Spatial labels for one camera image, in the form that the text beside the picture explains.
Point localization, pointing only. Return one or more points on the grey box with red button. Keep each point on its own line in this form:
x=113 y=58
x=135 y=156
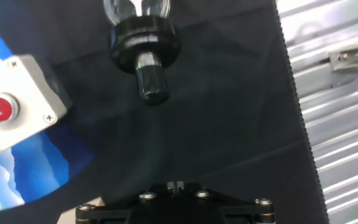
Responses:
x=17 y=93

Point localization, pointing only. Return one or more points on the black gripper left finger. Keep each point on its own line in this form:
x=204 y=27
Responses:
x=110 y=211

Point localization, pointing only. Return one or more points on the black jar lid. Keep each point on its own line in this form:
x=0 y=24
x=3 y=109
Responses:
x=145 y=46

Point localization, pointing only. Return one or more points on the wooden cube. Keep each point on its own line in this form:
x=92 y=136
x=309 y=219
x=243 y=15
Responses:
x=65 y=217

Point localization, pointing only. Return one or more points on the black cloth with blue print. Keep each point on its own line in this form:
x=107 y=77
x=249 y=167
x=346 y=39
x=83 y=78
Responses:
x=228 y=124

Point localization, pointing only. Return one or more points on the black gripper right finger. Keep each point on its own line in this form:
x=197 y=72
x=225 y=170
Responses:
x=244 y=208

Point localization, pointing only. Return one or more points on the clear glass jar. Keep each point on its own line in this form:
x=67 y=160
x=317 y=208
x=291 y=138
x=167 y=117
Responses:
x=135 y=7

